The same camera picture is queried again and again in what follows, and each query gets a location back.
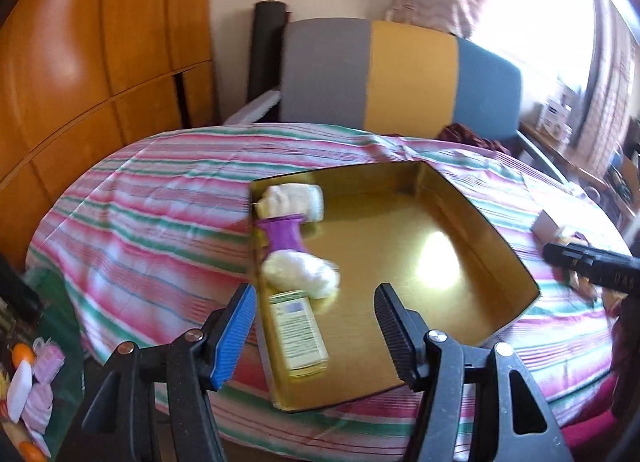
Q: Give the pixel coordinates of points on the large white tea box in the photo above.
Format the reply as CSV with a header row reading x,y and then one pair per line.
x,y
547,228

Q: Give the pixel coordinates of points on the small green medicine box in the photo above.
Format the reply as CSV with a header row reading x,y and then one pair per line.
x,y
298,334

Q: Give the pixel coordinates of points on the grey yellow blue armchair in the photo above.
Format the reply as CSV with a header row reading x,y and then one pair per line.
x,y
394,79

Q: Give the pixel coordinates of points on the wooden wardrobe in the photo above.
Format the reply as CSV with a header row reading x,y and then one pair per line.
x,y
81,79

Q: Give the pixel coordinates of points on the wooden side table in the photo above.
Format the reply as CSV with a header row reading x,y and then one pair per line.
x,y
573,171

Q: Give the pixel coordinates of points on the large white plastic-wrapped bun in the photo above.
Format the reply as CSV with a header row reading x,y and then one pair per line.
x,y
289,270

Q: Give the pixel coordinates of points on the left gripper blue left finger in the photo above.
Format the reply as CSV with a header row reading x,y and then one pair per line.
x,y
229,334

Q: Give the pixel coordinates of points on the striped bed sheet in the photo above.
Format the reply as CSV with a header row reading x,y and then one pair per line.
x,y
152,239

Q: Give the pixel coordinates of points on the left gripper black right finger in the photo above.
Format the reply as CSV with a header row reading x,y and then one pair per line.
x,y
403,332

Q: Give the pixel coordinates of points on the maroon cloth on chair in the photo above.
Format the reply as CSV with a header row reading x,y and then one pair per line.
x,y
461,134

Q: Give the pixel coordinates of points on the black rolled mat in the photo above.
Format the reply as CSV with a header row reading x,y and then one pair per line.
x,y
266,42

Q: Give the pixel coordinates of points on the white product box on table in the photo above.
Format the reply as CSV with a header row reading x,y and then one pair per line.
x,y
553,119

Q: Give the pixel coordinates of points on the purple snack wrapper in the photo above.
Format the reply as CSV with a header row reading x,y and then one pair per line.
x,y
283,233

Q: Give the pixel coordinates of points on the small white ball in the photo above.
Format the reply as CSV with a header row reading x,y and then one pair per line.
x,y
291,199

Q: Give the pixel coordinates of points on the gold tin tray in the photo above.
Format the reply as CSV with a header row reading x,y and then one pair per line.
x,y
405,224

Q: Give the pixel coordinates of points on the right striped curtain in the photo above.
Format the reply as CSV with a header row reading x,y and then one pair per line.
x,y
607,114

